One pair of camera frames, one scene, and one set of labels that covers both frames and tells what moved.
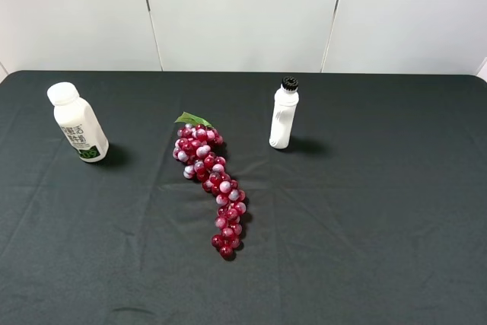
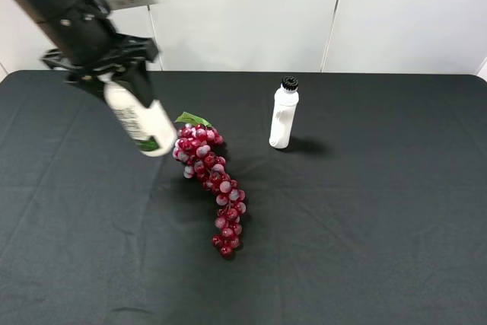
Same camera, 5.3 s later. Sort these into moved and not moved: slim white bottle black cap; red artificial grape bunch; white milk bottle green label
Moved: white milk bottle green label
Not moved: slim white bottle black cap; red artificial grape bunch
